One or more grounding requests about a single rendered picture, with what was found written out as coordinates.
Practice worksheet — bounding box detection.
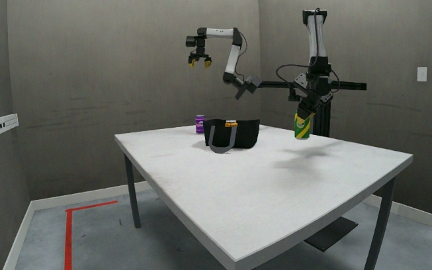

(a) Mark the black tote bag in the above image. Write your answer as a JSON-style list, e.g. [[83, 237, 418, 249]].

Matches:
[[202, 119, 260, 154]]

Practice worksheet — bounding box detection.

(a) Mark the purple drink can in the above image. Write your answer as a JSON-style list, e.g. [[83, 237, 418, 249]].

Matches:
[[196, 115, 206, 134]]

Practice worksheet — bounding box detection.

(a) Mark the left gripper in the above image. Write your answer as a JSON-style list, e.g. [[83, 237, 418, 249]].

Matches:
[[297, 89, 322, 124]]

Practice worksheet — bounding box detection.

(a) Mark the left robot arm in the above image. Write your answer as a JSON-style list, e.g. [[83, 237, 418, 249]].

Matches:
[[288, 10, 333, 103]]

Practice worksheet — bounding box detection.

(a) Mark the green and yellow soda can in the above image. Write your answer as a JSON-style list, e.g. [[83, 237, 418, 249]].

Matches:
[[294, 110, 310, 140]]

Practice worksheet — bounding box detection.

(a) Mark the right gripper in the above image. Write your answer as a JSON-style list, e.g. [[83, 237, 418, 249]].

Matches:
[[188, 47, 212, 69]]

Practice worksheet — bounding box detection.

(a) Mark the yellow drink can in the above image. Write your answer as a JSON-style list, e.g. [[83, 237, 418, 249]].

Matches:
[[225, 120, 238, 127]]

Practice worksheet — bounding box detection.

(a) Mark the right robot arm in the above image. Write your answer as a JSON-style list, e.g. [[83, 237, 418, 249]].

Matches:
[[186, 27, 251, 97]]

